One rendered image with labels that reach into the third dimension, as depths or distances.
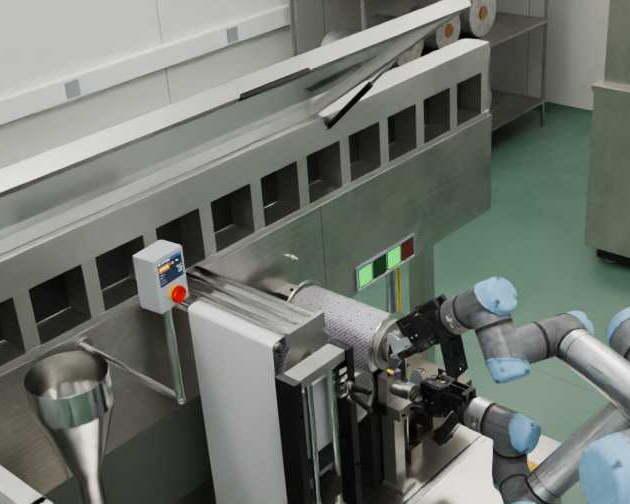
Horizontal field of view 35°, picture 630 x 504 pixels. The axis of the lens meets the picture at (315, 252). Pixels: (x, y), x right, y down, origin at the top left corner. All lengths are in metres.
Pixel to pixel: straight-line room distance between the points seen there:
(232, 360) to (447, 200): 1.06
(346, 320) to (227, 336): 0.33
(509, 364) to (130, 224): 0.78
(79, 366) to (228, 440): 0.48
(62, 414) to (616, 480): 0.87
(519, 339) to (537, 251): 3.37
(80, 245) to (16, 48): 2.68
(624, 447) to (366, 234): 1.15
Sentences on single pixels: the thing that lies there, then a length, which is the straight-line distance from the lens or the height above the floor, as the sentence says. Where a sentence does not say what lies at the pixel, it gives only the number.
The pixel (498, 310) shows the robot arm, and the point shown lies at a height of 1.47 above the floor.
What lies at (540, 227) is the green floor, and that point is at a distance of 5.53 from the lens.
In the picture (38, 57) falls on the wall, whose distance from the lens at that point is 4.63.
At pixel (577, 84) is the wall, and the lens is 7.07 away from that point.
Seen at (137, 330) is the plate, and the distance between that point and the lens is 2.10.
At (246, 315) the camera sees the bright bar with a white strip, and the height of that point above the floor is 1.45.
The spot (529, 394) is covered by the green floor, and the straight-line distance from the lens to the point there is 4.20.
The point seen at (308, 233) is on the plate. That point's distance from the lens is 2.39.
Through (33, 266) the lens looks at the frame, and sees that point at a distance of 1.90.
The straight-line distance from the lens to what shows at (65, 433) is 1.71.
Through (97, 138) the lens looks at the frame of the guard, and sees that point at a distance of 1.41.
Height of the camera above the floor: 2.45
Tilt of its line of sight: 27 degrees down
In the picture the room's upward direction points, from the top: 4 degrees counter-clockwise
